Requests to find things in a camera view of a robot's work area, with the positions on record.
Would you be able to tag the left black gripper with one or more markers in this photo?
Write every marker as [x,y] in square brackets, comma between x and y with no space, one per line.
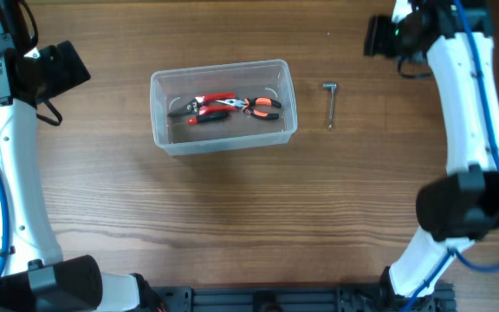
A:
[69,69]

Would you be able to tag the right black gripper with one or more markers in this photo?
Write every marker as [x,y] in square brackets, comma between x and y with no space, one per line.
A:
[375,42]

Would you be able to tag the small metal socket wrench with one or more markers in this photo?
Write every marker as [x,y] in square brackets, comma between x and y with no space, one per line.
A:
[331,87]

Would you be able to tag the red handled pruning shears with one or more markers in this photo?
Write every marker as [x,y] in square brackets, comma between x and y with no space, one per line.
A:
[204,105]

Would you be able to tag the red and black screwdriver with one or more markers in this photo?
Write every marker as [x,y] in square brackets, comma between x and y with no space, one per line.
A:
[200,119]

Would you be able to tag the clear plastic container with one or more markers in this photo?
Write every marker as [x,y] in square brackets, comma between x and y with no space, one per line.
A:
[265,100]

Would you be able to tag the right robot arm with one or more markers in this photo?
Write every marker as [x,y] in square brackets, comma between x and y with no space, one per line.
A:
[456,40]

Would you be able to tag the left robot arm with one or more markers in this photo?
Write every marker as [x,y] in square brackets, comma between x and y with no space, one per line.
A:
[34,276]

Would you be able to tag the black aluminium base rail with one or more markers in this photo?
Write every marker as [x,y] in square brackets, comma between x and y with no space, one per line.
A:
[365,297]

